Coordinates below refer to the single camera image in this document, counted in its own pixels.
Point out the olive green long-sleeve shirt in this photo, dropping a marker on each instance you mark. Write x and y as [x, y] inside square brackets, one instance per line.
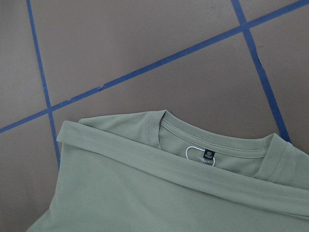
[152, 172]

